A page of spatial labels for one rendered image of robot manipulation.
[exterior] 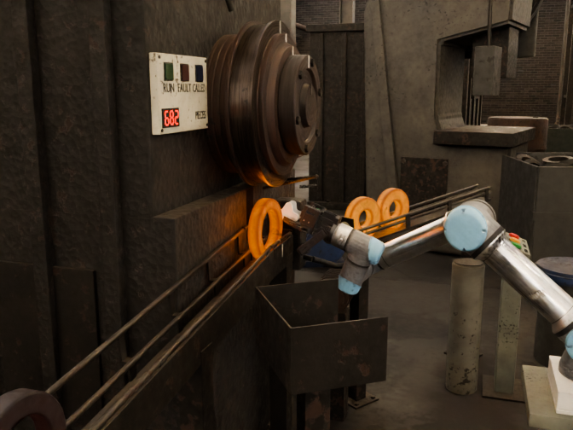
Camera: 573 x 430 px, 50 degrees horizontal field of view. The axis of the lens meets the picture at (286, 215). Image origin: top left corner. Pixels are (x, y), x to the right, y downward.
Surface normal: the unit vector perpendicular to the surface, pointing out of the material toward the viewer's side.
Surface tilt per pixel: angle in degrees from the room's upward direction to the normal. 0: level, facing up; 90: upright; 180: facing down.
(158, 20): 90
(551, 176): 90
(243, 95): 82
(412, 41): 90
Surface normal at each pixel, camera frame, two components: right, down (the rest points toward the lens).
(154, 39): 0.95, 0.06
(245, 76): -0.28, -0.18
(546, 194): -0.04, 0.20
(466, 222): -0.55, 0.10
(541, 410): 0.00, -0.98
